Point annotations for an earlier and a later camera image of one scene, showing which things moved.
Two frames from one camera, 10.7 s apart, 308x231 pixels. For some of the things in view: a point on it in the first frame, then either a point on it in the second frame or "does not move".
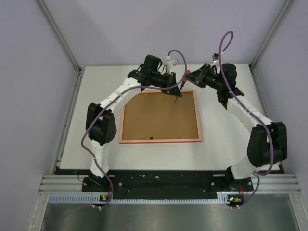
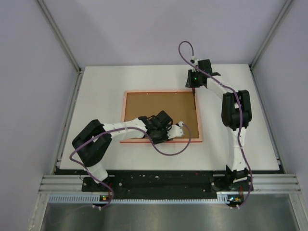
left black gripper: x=170 y=80 to x=164 y=138
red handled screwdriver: x=184 y=80 to x=194 y=96
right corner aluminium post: x=288 y=2 does not move
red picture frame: x=156 y=117 does not move
